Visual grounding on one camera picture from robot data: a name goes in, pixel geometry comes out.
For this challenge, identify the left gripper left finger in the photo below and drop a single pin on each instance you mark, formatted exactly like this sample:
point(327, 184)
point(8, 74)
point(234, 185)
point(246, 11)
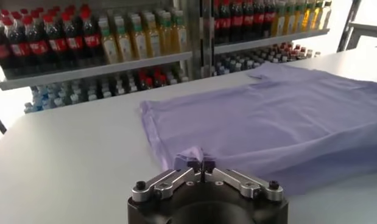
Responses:
point(164, 184)

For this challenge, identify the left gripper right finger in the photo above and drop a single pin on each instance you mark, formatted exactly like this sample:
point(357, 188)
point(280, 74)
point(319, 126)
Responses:
point(252, 185)

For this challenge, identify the purple printed T-shirt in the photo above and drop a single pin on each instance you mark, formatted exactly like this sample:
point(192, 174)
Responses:
point(267, 121)

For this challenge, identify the grey metal shelving unit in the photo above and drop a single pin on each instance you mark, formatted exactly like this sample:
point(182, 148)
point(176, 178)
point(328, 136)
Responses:
point(267, 41)
point(100, 71)

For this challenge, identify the grey metal rack frame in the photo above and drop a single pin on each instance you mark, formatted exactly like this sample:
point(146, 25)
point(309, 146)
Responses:
point(365, 29)

